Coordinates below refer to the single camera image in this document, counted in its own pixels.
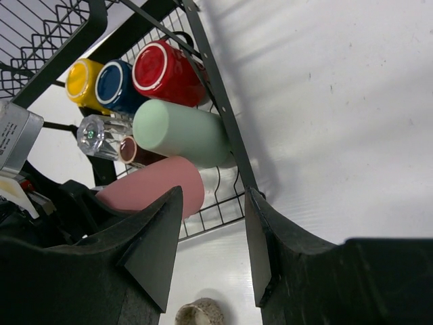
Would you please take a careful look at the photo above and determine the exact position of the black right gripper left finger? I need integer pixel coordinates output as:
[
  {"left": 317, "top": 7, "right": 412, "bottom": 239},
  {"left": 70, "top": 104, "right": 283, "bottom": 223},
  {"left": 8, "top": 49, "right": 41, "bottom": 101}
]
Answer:
[{"left": 1, "top": 186, "right": 183, "bottom": 324}]

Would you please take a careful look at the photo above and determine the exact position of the small brown glass jar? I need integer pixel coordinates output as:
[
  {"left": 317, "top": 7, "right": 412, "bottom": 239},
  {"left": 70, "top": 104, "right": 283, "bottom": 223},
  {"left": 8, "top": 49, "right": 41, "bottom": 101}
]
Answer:
[{"left": 175, "top": 298, "right": 225, "bottom": 325}]

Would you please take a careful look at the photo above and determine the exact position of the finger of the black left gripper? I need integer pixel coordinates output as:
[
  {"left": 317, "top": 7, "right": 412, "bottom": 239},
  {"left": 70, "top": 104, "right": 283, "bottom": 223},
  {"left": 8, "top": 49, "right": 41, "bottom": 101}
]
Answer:
[{"left": 60, "top": 180, "right": 142, "bottom": 244}]

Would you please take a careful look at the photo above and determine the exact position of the red mug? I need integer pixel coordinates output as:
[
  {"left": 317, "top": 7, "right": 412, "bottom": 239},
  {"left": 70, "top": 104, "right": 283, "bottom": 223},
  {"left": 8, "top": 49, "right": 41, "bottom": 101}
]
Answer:
[{"left": 132, "top": 37, "right": 208, "bottom": 107}]

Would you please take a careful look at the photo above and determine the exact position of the black wire dish rack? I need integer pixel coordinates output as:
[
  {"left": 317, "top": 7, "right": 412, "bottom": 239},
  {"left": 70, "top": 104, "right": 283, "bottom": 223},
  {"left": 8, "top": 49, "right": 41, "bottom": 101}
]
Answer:
[{"left": 1, "top": 1, "right": 256, "bottom": 240}]

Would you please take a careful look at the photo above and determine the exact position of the clear glass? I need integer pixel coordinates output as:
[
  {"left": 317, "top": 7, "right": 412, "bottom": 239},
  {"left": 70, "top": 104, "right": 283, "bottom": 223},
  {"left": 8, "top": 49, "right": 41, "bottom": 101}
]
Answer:
[{"left": 77, "top": 114, "right": 133, "bottom": 161}]

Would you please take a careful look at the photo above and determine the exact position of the black metal mug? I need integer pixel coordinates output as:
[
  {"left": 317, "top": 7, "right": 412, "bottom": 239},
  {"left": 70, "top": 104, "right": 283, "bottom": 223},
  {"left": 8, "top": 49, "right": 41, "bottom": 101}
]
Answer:
[{"left": 118, "top": 135, "right": 166, "bottom": 166}]

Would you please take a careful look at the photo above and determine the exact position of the dark blue mug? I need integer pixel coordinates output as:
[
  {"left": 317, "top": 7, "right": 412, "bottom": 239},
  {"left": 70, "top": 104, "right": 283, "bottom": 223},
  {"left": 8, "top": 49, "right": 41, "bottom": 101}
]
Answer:
[{"left": 95, "top": 60, "right": 149, "bottom": 117}]

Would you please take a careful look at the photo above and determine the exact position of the yellow ceramic mug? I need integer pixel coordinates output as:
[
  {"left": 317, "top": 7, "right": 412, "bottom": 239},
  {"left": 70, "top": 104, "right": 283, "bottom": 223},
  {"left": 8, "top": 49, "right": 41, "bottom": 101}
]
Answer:
[{"left": 65, "top": 58, "right": 111, "bottom": 116}]

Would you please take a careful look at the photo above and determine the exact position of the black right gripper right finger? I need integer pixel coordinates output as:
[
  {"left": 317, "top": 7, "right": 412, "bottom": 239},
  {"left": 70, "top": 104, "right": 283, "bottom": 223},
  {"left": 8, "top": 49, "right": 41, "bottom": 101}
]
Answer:
[{"left": 245, "top": 188, "right": 432, "bottom": 324}]

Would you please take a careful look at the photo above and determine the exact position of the green plastic cup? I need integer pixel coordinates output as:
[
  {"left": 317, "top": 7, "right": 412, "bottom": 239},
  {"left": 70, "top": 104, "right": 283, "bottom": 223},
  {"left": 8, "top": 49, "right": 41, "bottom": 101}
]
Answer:
[{"left": 133, "top": 100, "right": 231, "bottom": 168}]

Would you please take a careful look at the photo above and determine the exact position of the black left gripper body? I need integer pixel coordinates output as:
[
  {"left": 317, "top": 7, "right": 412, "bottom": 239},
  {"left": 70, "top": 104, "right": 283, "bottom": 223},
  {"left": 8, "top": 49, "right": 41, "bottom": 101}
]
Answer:
[{"left": 1, "top": 162, "right": 85, "bottom": 244}]

